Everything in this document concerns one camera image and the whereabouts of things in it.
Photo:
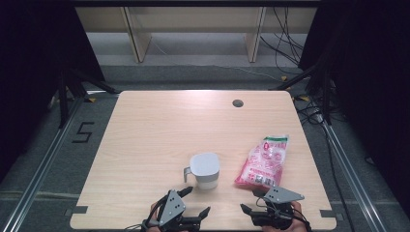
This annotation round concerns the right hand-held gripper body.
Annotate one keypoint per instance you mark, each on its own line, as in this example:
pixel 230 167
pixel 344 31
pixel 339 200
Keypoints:
pixel 280 195

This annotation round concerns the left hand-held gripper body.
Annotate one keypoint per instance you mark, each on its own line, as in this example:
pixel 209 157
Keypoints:
pixel 172 208

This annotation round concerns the pink and white seasoning packet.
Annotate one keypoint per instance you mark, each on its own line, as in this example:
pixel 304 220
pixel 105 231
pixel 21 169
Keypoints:
pixel 262 161

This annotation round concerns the white mug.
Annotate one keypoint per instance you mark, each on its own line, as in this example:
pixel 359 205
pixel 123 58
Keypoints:
pixel 204 166

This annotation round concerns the person's left hand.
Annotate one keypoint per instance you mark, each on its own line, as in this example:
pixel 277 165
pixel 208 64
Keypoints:
pixel 155 208

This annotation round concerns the person's right hand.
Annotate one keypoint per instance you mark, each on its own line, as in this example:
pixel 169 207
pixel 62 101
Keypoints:
pixel 299 219

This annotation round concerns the black metal stand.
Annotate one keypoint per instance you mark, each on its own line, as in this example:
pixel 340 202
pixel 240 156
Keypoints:
pixel 327 96
pixel 63 96

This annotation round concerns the black curtain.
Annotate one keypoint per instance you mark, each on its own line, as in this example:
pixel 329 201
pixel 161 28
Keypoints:
pixel 370 80
pixel 32 80

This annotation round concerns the metal floor rail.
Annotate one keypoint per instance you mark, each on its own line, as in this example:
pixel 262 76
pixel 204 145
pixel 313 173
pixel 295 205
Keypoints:
pixel 38 180
pixel 351 180

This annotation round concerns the light wooden desk frame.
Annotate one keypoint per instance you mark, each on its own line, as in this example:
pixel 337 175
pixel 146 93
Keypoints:
pixel 140 42

